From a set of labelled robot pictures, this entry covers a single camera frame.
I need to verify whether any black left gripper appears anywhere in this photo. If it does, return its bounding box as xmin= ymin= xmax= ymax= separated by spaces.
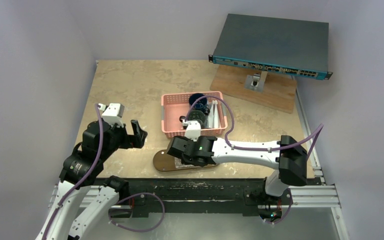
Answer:
xmin=100 ymin=119 xmax=147 ymax=160

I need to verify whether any oval wooden tray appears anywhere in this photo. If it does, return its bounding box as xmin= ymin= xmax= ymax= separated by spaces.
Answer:
xmin=152 ymin=149 xmax=217 ymax=173

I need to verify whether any pink plastic basket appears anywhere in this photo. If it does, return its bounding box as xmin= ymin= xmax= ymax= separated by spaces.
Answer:
xmin=161 ymin=91 xmax=228 ymax=139

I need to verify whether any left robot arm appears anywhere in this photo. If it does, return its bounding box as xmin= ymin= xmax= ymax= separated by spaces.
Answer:
xmin=36 ymin=117 xmax=148 ymax=240

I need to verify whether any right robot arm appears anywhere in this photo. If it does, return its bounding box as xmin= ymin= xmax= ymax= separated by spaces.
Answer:
xmin=166 ymin=135 xmax=308 ymax=204

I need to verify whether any dark green mug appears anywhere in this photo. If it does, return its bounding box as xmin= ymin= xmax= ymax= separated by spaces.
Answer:
xmin=179 ymin=110 xmax=207 ymax=130

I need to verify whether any dark blue mug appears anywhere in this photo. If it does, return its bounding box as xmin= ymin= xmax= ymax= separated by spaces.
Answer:
xmin=188 ymin=93 xmax=210 ymax=115

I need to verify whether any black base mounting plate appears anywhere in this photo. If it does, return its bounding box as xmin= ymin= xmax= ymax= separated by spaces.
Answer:
xmin=111 ymin=178 xmax=292 ymax=221

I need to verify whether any wooden base board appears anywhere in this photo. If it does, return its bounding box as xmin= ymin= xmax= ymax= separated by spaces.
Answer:
xmin=210 ymin=65 xmax=297 ymax=114

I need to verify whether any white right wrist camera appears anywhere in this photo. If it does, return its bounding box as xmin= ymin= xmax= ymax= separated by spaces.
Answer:
xmin=182 ymin=119 xmax=201 ymax=142

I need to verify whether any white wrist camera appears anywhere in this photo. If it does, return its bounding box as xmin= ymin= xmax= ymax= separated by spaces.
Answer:
xmin=97 ymin=103 xmax=125 ymax=128
xmin=182 ymin=119 xmax=201 ymax=142

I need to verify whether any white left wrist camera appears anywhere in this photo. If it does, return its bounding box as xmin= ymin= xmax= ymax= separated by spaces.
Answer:
xmin=97 ymin=103 xmax=125 ymax=128

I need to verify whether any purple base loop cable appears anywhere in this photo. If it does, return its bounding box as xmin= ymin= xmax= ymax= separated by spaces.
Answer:
xmin=108 ymin=192 xmax=166 ymax=233

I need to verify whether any metal stand bracket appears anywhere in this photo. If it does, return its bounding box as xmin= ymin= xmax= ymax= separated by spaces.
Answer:
xmin=244 ymin=71 xmax=268 ymax=93

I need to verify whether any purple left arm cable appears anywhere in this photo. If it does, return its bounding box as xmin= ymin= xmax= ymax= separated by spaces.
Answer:
xmin=41 ymin=103 xmax=105 ymax=240

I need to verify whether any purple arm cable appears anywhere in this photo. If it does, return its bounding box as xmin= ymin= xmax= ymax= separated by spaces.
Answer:
xmin=184 ymin=96 xmax=325 ymax=226
xmin=41 ymin=103 xmax=105 ymax=240

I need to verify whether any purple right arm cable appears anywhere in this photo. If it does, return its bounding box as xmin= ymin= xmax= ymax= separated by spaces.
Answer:
xmin=184 ymin=96 xmax=325 ymax=226

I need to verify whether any blue network switch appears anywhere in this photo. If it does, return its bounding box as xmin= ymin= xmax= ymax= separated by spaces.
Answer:
xmin=208 ymin=13 xmax=333 ymax=80

